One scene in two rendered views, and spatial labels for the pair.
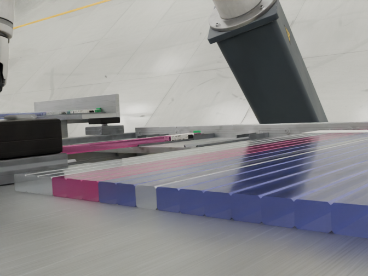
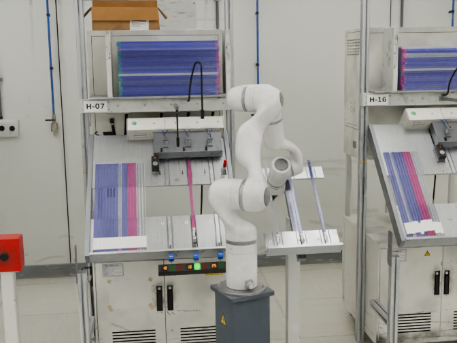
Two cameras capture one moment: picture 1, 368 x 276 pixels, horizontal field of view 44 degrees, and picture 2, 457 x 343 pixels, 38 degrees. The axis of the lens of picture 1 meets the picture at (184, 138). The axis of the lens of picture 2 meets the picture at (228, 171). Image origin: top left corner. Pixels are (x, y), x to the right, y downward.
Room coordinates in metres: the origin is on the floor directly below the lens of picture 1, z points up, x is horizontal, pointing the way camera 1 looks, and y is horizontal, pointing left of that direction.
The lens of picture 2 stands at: (2.40, -2.41, 1.57)
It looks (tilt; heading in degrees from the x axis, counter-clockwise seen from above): 10 degrees down; 123
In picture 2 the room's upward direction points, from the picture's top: 1 degrees counter-clockwise
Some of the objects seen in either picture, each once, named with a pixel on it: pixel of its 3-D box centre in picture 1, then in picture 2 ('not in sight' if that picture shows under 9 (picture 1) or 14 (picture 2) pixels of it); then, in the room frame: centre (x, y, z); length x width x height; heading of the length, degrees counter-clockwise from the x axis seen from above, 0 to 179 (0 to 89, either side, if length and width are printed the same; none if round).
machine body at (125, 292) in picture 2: not in sight; (164, 291); (0.16, 0.35, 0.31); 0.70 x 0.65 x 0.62; 40
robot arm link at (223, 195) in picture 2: not in sight; (232, 209); (1.05, -0.32, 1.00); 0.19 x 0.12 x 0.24; 11
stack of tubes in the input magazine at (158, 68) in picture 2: not in sight; (168, 68); (0.28, 0.30, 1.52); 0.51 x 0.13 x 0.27; 40
